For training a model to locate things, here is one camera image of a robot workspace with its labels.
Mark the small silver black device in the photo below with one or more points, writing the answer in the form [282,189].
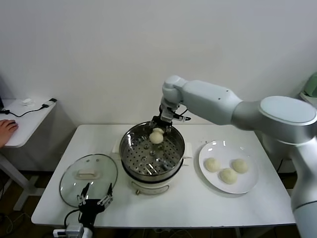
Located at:
[49,102]

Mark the white shelf table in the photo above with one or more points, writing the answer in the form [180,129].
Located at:
[305,97]

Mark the white steamed baozi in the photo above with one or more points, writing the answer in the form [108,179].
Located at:
[212,164]
[156,138]
[239,165]
[228,176]

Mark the small white desk object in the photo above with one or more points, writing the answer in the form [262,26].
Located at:
[27,101]

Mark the steel steamer basket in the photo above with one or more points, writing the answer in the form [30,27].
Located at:
[138,153]

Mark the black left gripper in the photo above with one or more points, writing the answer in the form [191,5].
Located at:
[90,208]

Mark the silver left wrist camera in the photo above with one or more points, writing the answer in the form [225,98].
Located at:
[74,226]

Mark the round glass pot lid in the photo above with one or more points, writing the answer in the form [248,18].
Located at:
[74,188]

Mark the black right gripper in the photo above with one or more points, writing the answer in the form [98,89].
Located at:
[163,123]

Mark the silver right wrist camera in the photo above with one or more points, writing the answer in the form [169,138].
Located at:
[166,114]

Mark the white round plate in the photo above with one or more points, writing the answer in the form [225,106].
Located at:
[223,151]

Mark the pale green appliance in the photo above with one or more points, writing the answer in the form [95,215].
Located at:
[312,85]

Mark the bare person hand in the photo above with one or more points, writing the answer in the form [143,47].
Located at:
[6,131]

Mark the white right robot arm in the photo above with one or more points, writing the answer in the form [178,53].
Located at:
[210,99]

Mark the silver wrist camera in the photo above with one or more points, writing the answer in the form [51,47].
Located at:
[74,226]
[166,114]

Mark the white side desk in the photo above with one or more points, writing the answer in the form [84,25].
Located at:
[32,124]

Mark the white electric cooker base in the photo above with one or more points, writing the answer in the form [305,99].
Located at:
[148,186]

